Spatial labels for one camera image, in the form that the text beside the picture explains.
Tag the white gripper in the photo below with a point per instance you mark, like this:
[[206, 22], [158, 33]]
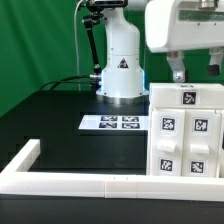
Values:
[[179, 25]]

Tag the white cabinet body box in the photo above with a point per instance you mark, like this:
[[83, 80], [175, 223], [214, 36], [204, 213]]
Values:
[[184, 142]]

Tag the white cabinet top block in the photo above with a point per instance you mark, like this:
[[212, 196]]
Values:
[[186, 96]]

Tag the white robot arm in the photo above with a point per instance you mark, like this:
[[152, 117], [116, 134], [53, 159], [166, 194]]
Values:
[[117, 41]]

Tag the black articulated camera mount arm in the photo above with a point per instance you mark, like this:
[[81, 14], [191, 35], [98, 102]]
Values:
[[89, 22]]

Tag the white fiducial marker base plate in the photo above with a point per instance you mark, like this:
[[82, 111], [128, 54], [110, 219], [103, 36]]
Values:
[[114, 122]]

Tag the white U-shaped border frame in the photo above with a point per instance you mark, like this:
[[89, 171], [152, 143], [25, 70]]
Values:
[[17, 178]]

